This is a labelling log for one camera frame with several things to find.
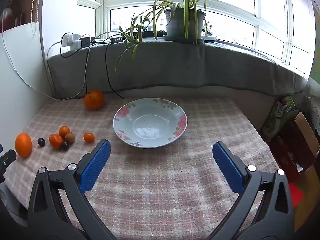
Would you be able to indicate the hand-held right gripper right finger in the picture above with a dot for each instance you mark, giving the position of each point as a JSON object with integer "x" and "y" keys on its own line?
{"x": 227, "y": 170}

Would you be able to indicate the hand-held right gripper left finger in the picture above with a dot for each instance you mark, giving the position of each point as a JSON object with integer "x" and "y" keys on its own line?
{"x": 96, "y": 165}

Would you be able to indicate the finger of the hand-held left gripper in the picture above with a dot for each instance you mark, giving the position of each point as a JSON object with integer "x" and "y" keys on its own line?
{"x": 7, "y": 157}

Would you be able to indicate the large smooth oval orange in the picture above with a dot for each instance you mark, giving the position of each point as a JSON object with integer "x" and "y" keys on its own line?
{"x": 23, "y": 145}

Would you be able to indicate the small tangerine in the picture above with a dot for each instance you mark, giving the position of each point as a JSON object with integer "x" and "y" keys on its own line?
{"x": 89, "y": 137}
{"x": 64, "y": 130}
{"x": 55, "y": 141}

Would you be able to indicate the dark purple plum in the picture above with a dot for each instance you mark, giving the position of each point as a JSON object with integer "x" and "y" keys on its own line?
{"x": 41, "y": 142}
{"x": 64, "y": 146}

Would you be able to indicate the brown kiwi berry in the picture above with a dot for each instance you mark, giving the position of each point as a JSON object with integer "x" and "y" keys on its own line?
{"x": 70, "y": 137}

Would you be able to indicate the large rough mandarin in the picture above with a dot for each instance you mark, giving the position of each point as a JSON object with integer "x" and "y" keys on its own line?
{"x": 94, "y": 100}

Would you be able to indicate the floral white plate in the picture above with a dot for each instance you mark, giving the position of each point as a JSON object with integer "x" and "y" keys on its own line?
{"x": 150, "y": 127}

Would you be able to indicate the pink checked tablecloth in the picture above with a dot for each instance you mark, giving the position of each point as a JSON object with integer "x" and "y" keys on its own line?
{"x": 162, "y": 180}

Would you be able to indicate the green printed package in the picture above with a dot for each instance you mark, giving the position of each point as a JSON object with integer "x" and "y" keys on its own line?
{"x": 277, "y": 115}

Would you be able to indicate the brown cardboard box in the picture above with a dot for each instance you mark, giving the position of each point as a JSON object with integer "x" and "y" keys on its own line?
{"x": 307, "y": 130}

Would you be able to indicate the grey blanket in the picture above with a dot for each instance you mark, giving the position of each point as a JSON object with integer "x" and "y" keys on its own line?
{"x": 200, "y": 65}

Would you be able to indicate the black power adapter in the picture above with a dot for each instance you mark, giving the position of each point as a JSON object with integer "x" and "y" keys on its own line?
{"x": 86, "y": 40}

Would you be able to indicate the white power adapter plugs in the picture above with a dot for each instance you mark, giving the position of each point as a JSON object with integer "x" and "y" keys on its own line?
{"x": 71, "y": 41}

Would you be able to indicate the black power strip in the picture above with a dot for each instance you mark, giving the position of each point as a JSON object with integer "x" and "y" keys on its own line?
{"x": 117, "y": 39}

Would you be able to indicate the white round dish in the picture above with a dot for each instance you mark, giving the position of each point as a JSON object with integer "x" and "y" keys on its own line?
{"x": 211, "y": 38}

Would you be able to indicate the grey pot saucer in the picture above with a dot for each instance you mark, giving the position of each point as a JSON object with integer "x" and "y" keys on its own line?
{"x": 175, "y": 39}

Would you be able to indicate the grey plant pot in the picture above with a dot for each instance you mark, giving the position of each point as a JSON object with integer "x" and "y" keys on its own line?
{"x": 172, "y": 22}

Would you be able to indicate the white window frame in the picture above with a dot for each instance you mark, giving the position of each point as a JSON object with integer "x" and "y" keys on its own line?
{"x": 103, "y": 17}

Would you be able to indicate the red vase wall picture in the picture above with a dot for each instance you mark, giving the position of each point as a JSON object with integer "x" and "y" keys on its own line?
{"x": 15, "y": 10}

